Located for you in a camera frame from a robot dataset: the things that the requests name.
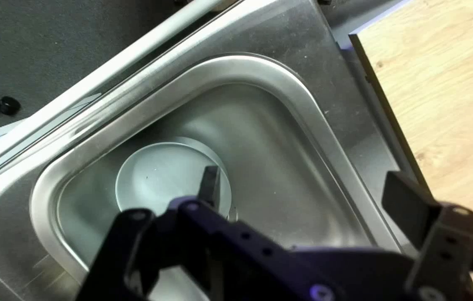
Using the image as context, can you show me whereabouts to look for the stainless steel sink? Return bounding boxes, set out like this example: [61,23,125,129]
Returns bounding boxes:
[0,0,412,301]

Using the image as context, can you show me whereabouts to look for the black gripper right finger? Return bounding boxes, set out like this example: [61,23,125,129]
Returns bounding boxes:
[380,170,473,301]

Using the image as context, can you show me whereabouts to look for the light wooden countertop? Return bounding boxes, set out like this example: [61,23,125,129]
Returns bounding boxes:
[349,0,473,211]

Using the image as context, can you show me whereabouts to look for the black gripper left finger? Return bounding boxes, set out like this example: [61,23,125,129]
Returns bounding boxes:
[76,165,220,301]

